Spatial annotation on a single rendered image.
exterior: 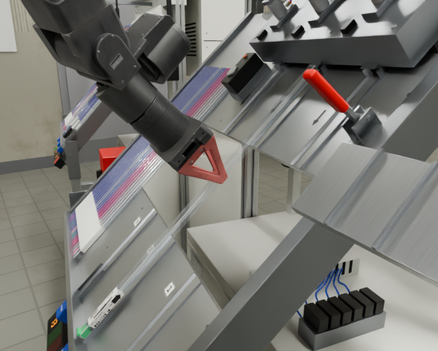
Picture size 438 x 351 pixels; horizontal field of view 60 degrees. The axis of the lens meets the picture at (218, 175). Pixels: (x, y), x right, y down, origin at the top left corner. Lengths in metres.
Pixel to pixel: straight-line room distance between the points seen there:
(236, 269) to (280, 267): 0.55
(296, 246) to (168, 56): 0.27
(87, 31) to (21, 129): 3.75
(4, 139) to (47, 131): 0.38
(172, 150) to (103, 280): 0.29
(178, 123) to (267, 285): 0.22
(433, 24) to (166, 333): 0.45
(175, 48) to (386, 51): 0.24
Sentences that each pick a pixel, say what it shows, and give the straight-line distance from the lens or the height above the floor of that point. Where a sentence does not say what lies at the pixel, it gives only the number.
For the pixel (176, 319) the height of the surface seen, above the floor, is 0.82.
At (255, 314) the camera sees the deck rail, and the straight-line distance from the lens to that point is 0.40.
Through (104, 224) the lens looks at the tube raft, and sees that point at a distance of 0.79.
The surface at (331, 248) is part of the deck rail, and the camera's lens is 0.41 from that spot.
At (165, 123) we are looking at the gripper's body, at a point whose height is 1.03.
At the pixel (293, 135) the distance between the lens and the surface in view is 0.52.
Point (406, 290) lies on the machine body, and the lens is 0.95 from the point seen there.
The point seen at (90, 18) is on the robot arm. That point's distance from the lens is 0.40.
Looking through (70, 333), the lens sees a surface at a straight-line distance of 0.62.
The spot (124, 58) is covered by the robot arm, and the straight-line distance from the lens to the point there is 0.42.
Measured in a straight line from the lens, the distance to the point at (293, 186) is 1.20.
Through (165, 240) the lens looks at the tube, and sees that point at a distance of 0.54.
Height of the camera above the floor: 1.11
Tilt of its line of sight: 18 degrees down
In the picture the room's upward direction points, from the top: straight up
